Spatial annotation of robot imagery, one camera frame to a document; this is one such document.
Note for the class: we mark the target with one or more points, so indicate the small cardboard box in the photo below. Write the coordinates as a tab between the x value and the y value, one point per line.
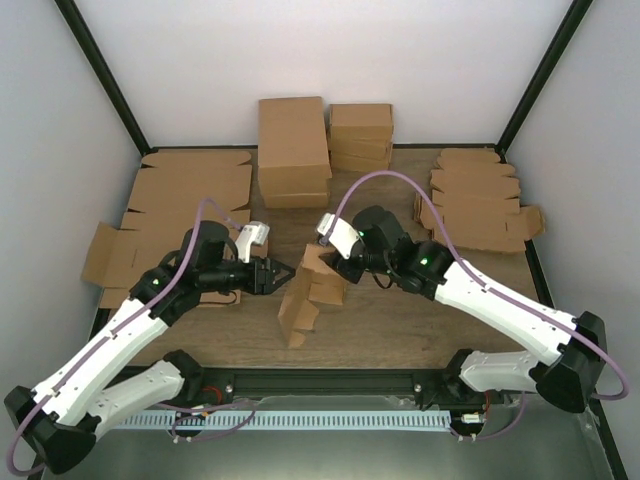
314	283

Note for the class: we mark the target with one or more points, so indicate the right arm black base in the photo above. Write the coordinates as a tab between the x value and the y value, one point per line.
443	387

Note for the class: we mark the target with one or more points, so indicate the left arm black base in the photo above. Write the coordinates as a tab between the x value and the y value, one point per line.
215	388

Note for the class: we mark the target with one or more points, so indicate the bottom large folded box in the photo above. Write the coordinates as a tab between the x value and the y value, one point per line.
296	201

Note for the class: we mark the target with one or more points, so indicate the small folded box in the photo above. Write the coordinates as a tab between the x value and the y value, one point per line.
374	149
372	121
351	163

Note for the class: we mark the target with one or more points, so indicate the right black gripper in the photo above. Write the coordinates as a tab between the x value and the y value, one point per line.
343	269

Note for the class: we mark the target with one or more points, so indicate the left black frame post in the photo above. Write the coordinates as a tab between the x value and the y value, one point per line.
93	54

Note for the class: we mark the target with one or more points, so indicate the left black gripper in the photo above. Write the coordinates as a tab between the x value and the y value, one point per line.
263	284

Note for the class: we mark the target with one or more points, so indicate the top small folded box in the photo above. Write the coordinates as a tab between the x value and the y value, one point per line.
372	121

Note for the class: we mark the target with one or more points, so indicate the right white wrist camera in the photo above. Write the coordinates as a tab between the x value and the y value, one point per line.
341	235

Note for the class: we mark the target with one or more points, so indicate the large folded box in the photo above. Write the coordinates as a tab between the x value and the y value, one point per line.
296	201
293	157

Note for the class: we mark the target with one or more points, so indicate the bottom small folded box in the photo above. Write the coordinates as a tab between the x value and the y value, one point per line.
351	163

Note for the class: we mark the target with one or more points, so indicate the middle small folded box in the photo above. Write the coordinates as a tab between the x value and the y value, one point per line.
374	149

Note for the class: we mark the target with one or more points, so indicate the light blue slotted cable duct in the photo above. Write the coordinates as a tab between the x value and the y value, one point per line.
393	420

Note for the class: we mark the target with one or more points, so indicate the black front frame rail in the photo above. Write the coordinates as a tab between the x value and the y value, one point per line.
320	382

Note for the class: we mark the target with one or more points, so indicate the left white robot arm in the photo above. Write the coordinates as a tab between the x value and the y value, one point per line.
64	416

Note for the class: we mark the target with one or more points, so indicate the right black frame post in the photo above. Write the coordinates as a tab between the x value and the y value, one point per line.
561	39

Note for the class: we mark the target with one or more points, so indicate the small flat cardboard blank stack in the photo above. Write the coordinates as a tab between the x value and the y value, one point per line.
477	198

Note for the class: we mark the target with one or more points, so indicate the top large folded box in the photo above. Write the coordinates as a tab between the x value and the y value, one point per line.
293	157

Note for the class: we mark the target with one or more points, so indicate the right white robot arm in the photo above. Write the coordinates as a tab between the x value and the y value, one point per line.
561	355

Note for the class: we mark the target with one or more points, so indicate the large flat cardboard blank stack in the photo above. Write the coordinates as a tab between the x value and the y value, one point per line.
162	207

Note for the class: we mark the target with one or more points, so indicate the black frame post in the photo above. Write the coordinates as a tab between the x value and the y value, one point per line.
561	39
93	54

